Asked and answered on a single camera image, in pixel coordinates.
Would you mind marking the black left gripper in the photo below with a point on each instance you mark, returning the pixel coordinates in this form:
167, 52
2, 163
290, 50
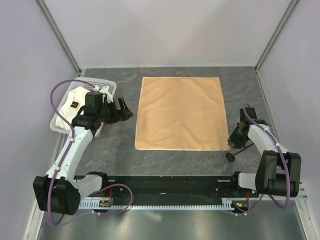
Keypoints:
118, 115

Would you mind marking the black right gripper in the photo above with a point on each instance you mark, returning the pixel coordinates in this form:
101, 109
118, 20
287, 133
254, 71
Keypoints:
238, 144

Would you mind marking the black spoon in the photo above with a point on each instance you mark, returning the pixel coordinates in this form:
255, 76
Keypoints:
231, 156

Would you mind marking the peach satin napkin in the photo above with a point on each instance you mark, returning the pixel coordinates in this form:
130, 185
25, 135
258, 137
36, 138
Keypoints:
181, 114

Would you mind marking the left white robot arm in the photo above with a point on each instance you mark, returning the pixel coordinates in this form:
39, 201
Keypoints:
57, 191

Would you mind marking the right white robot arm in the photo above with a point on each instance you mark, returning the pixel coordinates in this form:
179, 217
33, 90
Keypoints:
279, 170

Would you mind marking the white plastic basket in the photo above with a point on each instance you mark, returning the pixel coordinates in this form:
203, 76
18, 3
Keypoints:
87, 82

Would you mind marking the white cloth with logo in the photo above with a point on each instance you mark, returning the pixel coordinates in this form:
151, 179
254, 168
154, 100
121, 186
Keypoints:
75, 100

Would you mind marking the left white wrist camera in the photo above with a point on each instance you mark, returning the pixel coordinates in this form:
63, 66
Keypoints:
107, 96

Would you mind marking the light blue cable duct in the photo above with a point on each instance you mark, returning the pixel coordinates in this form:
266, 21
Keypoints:
94, 203

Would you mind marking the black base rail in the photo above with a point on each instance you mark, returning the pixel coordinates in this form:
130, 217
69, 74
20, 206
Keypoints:
172, 189

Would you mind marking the left aluminium frame post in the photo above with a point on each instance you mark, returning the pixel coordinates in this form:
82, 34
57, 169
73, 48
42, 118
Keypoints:
58, 35

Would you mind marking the aluminium frame post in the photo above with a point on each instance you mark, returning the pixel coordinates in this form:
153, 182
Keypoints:
58, 35
276, 33

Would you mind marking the right aluminium frame post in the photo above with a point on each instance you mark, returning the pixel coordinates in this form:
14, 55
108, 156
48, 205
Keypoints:
276, 33

